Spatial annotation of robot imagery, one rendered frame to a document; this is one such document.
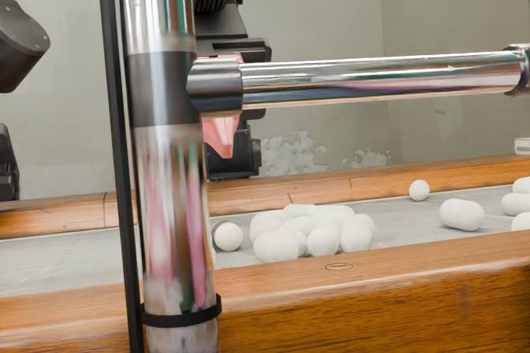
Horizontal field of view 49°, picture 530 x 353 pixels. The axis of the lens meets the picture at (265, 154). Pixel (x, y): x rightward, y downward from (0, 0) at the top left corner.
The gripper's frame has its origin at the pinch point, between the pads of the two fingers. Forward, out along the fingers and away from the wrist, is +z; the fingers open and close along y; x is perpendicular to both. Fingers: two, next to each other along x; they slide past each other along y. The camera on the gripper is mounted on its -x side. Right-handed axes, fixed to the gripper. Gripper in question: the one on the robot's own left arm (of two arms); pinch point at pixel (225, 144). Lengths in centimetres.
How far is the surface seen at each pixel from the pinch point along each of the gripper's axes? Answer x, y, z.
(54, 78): 112, -33, -170
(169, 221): -15.0, -6.0, 19.7
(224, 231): 2.6, -1.0, 5.9
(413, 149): 138, 117, -140
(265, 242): -0.9, 0.6, 10.0
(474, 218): 0.8, 16.0, 8.9
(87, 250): 8.6, -10.7, 1.4
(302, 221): 2.2, 4.4, 6.3
